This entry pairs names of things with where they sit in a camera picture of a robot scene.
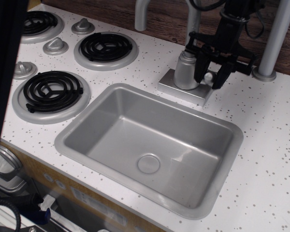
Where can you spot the front right stove burner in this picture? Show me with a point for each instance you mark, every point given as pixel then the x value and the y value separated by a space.
pixel 51 97

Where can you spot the silver knob front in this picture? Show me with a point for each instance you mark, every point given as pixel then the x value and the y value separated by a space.
pixel 24 70

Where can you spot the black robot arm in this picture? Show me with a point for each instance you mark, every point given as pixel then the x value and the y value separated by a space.
pixel 237 8

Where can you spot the grey plastic sink basin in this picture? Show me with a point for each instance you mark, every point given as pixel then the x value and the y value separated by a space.
pixel 175 156

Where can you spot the back right stove burner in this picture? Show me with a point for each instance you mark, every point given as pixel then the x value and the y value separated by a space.
pixel 105 51

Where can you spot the silver oven door handle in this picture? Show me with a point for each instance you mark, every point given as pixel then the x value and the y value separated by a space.
pixel 10 165

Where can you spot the back left stove burner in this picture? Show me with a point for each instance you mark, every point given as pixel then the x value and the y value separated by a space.
pixel 41 26

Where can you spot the stove burner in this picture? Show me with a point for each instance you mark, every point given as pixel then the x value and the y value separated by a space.
pixel 41 26
pixel 105 51
pixel 51 97

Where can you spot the dark foreground post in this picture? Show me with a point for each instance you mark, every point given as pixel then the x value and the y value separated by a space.
pixel 12 16

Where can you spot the silver faucet lever handle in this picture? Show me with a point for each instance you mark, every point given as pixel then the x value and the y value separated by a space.
pixel 209 78

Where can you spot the silver knob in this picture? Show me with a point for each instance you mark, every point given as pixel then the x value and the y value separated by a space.
pixel 55 47
pixel 24 70
pixel 82 27

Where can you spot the grey support pole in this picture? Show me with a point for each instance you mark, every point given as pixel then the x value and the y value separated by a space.
pixel 265 71

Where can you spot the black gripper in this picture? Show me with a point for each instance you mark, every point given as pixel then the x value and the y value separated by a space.
pixel 222 48

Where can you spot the silver knob back right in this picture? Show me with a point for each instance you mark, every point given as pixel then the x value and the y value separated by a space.
pixel 82 27

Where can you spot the silver toy faucet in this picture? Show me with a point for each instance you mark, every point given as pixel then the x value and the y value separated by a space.
pixel 180 82

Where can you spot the silver knob middle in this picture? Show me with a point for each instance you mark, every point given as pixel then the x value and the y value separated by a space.
pixel 55 47

